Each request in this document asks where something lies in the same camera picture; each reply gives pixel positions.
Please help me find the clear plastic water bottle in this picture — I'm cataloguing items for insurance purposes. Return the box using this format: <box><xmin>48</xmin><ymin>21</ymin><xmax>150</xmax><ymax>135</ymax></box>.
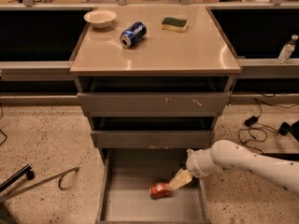
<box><xmin>278</xmin><ymin>35</ymin><xmax>299</xmax><ymax>64</ymax></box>

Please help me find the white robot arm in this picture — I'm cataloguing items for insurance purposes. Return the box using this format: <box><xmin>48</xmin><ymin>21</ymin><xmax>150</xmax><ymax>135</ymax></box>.
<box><xmin>168</xmin><ymin>140</ymin><xmax>299</xmax><ymax>194</ymax></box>

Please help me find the red coke can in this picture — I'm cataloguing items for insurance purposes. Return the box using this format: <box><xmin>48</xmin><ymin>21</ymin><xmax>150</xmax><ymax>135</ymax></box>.
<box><xmin>149</xmin><ymin>182</ymin><xmax>172</xmax><ymax>199</ymax></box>

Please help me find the black floor cable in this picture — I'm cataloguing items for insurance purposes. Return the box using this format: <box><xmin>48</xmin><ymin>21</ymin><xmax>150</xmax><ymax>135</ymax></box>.
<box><xmin>237</xmin><ymin>91</ymin><xmax>299</xmax><ymax>156</ymax></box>

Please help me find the black chair base right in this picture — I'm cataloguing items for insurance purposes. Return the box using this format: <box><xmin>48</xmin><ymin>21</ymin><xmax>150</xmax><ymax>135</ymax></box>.
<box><xmin>261</xmin><ymin>120</ymin><xmax>299</xmax><ymax>161</ymax></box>

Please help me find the middle grey drawer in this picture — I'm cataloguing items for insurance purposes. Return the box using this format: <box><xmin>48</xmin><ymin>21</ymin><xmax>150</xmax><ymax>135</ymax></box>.
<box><xmin>91</xmin><ymin>117</ymin><xmax>217</xmax><ymax>148</ymax></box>

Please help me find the black chair base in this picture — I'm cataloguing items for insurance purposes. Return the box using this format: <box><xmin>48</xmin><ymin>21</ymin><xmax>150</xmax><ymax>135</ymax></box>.
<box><xmin>261</xmin><ymin>120</ymin><xmax>299</xmax><ymax>161</ymax></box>
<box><xmin>0</xmin><ymin>164</ymin><xmax>32</xmax><ymax>224</ymax></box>

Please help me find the grey drawer cabinet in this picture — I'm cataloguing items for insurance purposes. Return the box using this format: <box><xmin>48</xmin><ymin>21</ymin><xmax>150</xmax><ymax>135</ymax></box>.
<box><xmin>69</xmin><ymin>4</ymin><xmax>242</xmax><ymax>224</ymax></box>

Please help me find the metal rod with hook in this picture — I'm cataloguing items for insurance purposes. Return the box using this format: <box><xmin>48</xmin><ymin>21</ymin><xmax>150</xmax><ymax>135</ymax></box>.
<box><xmin>0</xmin><ymin>166</ymin><xmax>79</xmax><ymax>203</ymax></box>

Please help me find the white ceramic bowl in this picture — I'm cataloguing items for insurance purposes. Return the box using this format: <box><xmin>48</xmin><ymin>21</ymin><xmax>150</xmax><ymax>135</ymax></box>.
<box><xmin>84</xmin><ymin>9</ymin><xmax>116</xmax><ymax>29</ymax></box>

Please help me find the top grey drawer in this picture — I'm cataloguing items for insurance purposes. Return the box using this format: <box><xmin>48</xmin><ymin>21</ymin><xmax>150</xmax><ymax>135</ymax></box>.
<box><xmin>76</xmin><ymin>76</ymin><xmax>233</xmax><ymax>118</ymax></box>

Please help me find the green yellow sponge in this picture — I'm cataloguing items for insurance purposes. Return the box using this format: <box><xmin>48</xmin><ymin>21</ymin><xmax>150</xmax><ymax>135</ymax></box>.
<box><xmin>161</xmin><ymin>17</ymin><xmax>187</xmax><ymax>33</ymax></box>

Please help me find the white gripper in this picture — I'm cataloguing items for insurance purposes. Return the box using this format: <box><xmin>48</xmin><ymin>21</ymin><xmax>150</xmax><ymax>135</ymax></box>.
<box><xmin>168</xmin><ymin>148</ymin><xmax>219</xmax><ymax>190</ymax></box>

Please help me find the grey drawer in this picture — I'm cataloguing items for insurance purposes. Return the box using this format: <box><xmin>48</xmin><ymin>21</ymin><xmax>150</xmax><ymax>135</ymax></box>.
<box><xmin>91</xmin><ymin>117</ymin><xmax>217</xmax><ymax>148</ymax></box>
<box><xmin>76</xmin><ymin>76</ymin><xmax>233</xmax><ymax>118</ymax></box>

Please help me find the black chair base left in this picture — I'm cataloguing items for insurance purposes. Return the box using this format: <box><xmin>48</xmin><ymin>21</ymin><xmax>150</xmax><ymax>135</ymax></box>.
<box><xmin>0</xmin><ymin>164</ymin><xmax>32</xmax><ymax>224</ymax></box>

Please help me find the black power adapter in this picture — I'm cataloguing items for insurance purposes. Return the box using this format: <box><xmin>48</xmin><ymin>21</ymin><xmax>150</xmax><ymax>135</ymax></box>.
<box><xmin>244</xmin><ymin>116</ymin><xmax>258</xmax><ymax>127</ymax></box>

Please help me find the blue pepsi can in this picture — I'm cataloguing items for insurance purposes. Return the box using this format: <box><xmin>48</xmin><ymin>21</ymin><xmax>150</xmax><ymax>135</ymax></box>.
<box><xmin>120</xmin><ymin>21</ymin><xmax>147</xmax><ymax>49</ymax></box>

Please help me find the open bottom drawer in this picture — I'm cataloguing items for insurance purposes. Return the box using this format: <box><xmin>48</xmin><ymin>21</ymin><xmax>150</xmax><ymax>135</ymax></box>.
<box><xmin>96</xmin><ymin>148</ymin><xmax>211</xmax><ymax>224</ymax></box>

